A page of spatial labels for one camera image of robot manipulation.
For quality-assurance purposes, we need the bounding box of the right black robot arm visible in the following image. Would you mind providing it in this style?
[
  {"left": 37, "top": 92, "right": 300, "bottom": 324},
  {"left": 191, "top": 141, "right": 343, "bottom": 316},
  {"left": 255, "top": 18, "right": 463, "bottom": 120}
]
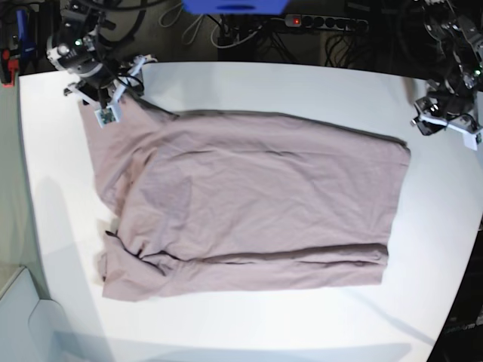
[{"left": 45, "top": 1, "right": 148, "bottom": 103}]

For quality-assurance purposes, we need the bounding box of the blue plastic mount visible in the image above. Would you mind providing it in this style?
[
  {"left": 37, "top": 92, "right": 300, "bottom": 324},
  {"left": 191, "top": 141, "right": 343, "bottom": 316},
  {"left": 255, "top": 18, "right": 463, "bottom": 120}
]
[{"left": 183, "top": 0, "right": 289, "bottom": 15}]

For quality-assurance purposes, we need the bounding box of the white camera bracket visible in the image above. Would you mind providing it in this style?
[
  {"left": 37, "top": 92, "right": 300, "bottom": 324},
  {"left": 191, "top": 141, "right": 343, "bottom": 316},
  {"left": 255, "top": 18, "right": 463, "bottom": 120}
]
[
  {"left": 63, "top": 54, "right": 158, "bottom": 127},
  {"left": 411, "top": 97, "right": 483, "bottom": 151}
]

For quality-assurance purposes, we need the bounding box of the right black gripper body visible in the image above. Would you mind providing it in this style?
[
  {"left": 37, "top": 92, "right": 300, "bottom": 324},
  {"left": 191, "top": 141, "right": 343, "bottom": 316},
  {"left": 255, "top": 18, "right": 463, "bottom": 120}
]
[{"left": 77, "top": 63, "right": 120, "bottom": 98}]

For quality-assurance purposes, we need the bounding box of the red and black clamp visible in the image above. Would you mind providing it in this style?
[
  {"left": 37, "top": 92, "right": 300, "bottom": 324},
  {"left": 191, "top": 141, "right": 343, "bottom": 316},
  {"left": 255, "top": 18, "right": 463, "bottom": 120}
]
[{"left": 1, "top": 48, "right": 20, "bottom": 87}]

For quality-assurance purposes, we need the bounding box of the mauve pink t-shirt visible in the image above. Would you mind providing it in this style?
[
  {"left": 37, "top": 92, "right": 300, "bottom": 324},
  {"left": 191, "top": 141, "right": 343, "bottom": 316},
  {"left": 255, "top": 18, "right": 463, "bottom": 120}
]
[{"left": 79, "top": 97, "right": 411, "bottom": 302}]

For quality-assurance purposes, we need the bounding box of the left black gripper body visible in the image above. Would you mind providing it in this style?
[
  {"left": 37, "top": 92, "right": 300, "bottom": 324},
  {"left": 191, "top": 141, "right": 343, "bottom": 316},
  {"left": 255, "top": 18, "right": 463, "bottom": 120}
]
[{"left": 429, "top": 86, "right": 478, "bottom": 120}]

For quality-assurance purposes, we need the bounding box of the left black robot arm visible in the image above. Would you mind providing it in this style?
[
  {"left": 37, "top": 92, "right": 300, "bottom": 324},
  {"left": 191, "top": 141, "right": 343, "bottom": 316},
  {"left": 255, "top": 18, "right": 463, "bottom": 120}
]
[{"left": 413, "top": 1, "right": 482, "bottom": 143}]

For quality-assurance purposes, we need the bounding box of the black power strip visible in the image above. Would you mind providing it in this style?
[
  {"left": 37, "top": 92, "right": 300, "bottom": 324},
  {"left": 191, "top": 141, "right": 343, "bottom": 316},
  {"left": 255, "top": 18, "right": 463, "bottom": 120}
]
[{"left": 284, "top": 14, "right": 369, "bottom": 32}]

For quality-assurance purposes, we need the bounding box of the blue and black device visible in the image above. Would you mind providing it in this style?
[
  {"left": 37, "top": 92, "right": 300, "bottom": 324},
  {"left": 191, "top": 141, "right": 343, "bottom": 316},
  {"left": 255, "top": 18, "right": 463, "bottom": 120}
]
[{"left": 16, "top": 5, "right": 38, "bottom": 59}]

